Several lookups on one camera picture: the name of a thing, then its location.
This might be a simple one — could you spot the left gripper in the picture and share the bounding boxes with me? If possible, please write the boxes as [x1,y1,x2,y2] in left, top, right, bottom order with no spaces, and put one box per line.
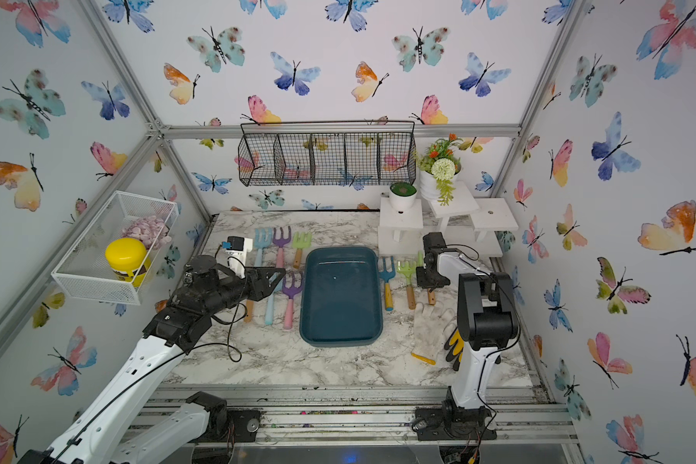
[201,265,286,318]

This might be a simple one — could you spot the green rake wooden handle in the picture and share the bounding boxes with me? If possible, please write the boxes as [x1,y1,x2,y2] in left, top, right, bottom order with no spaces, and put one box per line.
[397,260,417,310]

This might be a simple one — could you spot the teal fork yellow handle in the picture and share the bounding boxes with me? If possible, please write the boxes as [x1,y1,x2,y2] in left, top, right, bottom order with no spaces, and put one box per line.
[378,256,396,312]

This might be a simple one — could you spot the light blue rake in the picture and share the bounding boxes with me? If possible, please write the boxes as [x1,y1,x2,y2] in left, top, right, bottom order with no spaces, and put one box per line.
[264,282,283,326]

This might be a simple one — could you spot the purple rake pink handle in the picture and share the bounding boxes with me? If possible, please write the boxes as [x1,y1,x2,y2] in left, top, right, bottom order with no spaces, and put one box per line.
[272,226,292,268]

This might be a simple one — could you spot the purple tool pink handle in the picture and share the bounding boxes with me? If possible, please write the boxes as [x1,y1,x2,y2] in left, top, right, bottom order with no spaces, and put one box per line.
[282,271,305,331]

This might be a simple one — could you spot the teal plastic storage box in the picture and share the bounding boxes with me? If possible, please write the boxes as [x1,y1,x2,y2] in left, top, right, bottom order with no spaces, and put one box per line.
[299,246,384,348]

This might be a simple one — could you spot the green wide fork wooden handle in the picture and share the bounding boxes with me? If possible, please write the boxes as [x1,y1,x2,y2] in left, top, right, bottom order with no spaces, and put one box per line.
[292,232,312,270]

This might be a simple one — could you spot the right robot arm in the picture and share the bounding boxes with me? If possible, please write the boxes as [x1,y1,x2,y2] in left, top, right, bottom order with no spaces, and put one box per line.
[411,232,520,442]

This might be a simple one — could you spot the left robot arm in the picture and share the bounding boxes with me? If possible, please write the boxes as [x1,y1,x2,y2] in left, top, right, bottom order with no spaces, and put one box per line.
[19,255,286,463]

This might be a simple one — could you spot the yellow black work glove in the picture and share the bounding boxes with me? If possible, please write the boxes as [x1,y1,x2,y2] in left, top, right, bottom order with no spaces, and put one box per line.
[411,304,464,370]

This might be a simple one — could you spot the white tiered display stand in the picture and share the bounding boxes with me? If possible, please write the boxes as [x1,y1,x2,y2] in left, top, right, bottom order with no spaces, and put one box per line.
[378,184,519,258]

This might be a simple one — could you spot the pink flower bundle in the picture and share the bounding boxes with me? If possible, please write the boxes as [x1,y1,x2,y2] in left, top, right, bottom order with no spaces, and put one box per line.
[122,216,172,249]

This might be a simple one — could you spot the yellow lidded jar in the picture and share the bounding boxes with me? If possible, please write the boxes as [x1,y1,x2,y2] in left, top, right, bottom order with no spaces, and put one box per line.
[104,238,151,288]

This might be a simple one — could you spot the yellow marker on table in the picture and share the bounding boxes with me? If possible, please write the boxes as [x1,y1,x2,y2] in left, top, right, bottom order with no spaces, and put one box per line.
[411,352,436,365]

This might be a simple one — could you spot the small white pot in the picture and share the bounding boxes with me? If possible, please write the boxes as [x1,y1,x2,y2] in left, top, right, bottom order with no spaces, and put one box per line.
[389,182,417,214]

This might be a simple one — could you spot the white pot with flowers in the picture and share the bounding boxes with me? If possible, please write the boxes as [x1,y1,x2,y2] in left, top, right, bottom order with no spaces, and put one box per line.
[417,133,461,206]

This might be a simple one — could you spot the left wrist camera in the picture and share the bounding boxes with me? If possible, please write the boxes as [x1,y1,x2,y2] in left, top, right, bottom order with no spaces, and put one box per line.
[220,236,253,278]

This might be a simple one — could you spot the white wire wall basket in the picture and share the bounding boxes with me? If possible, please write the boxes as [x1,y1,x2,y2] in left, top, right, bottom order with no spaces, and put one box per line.
[51,191,179,305]

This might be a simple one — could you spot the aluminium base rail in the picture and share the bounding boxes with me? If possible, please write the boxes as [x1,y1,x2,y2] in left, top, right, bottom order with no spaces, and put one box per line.
[122,384,579,447]

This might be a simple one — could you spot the black wire wall basket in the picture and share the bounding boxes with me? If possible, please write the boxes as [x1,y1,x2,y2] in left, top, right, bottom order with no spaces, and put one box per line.
[236,119,417,191]

